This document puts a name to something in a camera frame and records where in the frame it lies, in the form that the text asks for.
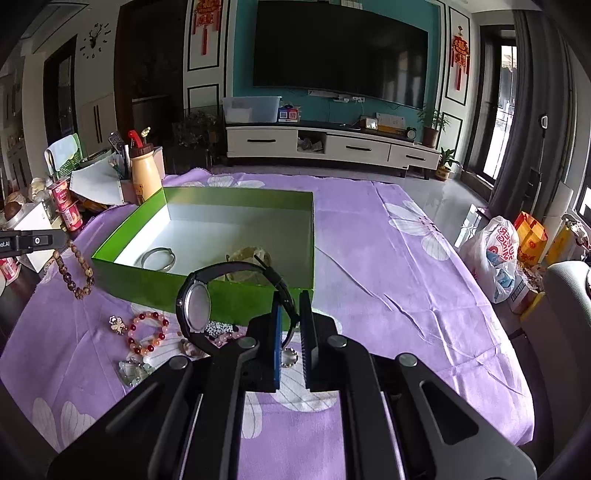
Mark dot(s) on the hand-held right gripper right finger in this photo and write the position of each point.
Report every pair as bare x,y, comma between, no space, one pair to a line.
305,344

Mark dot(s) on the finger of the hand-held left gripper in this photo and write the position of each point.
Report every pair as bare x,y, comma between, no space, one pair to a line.
36,241

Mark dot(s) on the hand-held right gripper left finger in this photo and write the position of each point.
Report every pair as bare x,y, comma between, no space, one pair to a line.
277,344

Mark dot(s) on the black wrist watch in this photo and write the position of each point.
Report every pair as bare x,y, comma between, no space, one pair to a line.
197,307

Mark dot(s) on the green cardboard box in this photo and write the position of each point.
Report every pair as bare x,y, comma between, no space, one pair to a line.
138,281

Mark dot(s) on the red yogurt cup pack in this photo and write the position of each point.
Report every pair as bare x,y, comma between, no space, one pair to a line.
69,217

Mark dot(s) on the white pen holder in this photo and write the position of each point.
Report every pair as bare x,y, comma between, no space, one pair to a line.
97,184

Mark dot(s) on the green and white package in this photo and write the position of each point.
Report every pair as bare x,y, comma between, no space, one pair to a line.
64,154

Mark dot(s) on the purple floral cloth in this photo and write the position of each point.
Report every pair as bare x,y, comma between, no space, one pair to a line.
392,300

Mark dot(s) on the gold flower brooch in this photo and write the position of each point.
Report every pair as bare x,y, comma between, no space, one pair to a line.
118,325

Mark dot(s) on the cream bottle brown lid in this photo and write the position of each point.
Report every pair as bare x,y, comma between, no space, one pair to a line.
145,177

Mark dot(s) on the grey remote control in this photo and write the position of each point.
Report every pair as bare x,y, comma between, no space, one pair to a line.
116,142

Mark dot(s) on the silver metal bangle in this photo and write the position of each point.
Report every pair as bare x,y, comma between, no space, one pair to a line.
171,262

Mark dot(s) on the pale green crystal ornament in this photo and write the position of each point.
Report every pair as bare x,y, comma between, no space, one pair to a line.
134,371

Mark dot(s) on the pink notebook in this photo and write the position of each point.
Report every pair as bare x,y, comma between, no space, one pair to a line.
158,161

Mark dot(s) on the dark leafy plant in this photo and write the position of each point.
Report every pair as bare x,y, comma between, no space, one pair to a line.
194,129

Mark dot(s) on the white printed plastic bag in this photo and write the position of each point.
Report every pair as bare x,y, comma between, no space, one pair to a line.
489,258

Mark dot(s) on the white television cabinet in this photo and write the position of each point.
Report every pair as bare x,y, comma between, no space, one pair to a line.
360,147

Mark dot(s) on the small potted plant yellow pot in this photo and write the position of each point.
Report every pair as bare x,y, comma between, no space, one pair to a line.
444,170

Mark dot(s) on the red and blue small box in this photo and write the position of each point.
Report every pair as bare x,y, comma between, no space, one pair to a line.
289,114

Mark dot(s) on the clear plastic storage box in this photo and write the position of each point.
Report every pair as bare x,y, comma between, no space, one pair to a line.
251,110

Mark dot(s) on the yellow and white box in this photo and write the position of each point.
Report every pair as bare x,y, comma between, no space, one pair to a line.
391,122

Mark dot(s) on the tall potted plant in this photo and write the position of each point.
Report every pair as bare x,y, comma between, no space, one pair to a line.
431,134

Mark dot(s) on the white power strip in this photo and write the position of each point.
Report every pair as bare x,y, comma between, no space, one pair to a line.
344,98

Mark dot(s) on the yellow paper bag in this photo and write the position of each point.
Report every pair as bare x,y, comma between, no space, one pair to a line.
561,242
531,237

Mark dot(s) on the grey chair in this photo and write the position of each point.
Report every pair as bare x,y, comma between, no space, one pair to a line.
563,314

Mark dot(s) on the large flat television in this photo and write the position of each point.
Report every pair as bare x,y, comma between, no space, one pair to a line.
337,50

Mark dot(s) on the grey curtain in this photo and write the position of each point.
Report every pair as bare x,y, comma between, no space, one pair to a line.
531,115

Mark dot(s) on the black wall clock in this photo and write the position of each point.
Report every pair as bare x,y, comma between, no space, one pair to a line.
94,40

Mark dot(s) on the red knot wall decoration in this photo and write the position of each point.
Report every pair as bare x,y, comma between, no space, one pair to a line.
205,18
460,50

